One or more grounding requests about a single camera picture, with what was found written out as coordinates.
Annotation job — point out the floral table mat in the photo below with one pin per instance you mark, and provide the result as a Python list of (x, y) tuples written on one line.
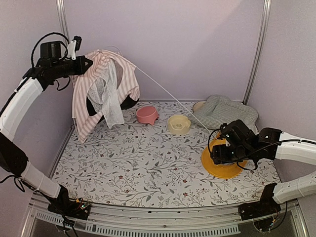
[(144, 165)]

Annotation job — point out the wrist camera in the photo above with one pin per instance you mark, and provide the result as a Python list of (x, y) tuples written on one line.
[(224, 136), (73, 47)]

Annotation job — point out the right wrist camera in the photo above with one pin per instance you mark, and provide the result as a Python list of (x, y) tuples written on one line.
[(224, 136)]

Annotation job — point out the right aluminium frame post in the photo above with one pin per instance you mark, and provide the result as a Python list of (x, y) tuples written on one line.
[(259, 47)]

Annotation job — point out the pink pet bowl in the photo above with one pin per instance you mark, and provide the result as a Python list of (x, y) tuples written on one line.
[(147, 115)]

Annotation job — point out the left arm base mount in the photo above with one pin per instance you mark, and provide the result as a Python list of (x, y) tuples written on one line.
[(68, 207)]

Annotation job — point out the green checkered cushion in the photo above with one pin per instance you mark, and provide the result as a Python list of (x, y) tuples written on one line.
[(218, 110)]

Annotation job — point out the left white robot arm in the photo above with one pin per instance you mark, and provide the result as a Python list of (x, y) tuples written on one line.
[(12, 158)]

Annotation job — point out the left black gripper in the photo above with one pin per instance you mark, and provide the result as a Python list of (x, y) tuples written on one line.
[(82, 69)]

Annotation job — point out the cream pet bowl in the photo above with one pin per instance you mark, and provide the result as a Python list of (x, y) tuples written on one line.
[(178, 125)]

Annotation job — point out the yellow bowl stand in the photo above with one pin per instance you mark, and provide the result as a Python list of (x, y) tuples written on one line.
[(224, 171)]

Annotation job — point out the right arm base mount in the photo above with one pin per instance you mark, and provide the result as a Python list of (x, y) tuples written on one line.
[(266, 205)]

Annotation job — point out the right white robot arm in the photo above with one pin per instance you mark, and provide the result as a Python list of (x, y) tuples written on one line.
[(275, 144)]

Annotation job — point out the pink striped pet tent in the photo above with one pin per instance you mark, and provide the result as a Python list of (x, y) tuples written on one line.
[(101, 90)]

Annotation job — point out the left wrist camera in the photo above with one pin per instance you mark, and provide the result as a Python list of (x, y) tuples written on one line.
[(73, 47)]

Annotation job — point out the beige bowl behind cushion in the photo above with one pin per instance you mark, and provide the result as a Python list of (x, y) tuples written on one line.
[(198, 105)]

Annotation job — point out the front aluminium rail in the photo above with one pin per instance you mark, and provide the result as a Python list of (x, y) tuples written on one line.
[(122, 221)]

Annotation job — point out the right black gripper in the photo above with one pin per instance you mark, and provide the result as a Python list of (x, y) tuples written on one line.
[(220, 156)]

